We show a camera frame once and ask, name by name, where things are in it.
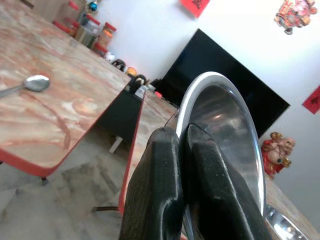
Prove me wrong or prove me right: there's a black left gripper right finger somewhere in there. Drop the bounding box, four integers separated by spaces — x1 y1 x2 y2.
184 123 273 240

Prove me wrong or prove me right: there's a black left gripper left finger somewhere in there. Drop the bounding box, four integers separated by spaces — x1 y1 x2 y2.
118 126 186 240

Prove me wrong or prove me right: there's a shiny steel bowl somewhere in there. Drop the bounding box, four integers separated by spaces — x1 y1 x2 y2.
174 71 267 240

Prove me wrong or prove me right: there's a marble bench with red edge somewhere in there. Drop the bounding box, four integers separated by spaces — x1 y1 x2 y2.
118 90 180 216

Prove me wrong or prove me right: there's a steel plate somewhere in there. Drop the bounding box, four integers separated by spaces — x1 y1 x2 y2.
263 205 311 240

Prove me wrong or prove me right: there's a laughing buddha figurine red gold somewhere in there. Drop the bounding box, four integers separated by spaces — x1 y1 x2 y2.
260 131 296 180

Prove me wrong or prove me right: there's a dark plush figurine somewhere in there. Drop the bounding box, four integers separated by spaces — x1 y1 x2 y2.
129 74 150 94

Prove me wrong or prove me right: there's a black flat television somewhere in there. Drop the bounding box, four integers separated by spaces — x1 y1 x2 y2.
152 28 291 139

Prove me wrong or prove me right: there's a marble table with red edge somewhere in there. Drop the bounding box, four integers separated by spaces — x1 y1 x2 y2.
0 0 133 178

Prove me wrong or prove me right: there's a steel spoon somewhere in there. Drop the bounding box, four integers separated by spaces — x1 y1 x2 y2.
0 74 51 99

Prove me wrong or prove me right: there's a clear jar with red lid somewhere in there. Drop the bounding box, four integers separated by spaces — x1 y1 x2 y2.
74 13 101 47
97 21 118 50
52 0 80 38

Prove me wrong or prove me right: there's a red paper wall banner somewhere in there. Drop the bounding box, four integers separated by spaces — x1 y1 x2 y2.
301 85 320 115

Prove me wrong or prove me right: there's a red square paper wall decoration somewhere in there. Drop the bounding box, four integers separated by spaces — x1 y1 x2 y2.
179 0 211 19

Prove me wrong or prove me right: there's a fortune god wall decoration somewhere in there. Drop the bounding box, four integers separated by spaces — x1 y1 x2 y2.
273 0 318 35

